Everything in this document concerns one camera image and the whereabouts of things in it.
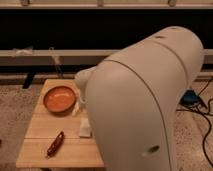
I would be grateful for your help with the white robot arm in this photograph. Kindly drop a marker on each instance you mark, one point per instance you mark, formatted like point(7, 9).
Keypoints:
point(131, 97)

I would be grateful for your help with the white tube bottle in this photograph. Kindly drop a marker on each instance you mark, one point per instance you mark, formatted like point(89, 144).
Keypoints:
point(75, 109)

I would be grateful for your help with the orange bowl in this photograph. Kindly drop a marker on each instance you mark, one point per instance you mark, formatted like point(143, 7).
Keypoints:
point(59, 99)

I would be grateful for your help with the wooden table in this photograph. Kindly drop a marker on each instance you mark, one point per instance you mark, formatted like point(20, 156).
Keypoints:
point(44, 127)

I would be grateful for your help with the dark red pocket knife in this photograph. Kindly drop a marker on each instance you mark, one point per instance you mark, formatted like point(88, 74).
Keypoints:
point(54, 147)

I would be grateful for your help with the blue power adapter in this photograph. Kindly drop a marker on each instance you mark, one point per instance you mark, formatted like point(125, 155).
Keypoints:
point(189, 98)

